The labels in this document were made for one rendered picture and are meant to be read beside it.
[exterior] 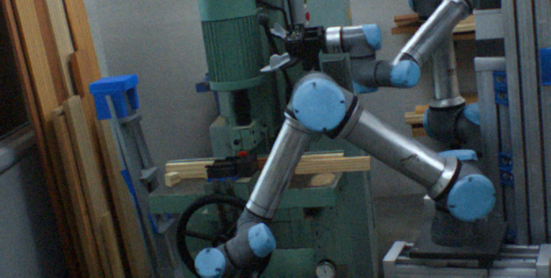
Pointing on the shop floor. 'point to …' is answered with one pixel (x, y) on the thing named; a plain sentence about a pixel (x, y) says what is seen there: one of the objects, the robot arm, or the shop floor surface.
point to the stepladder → (137, 169)
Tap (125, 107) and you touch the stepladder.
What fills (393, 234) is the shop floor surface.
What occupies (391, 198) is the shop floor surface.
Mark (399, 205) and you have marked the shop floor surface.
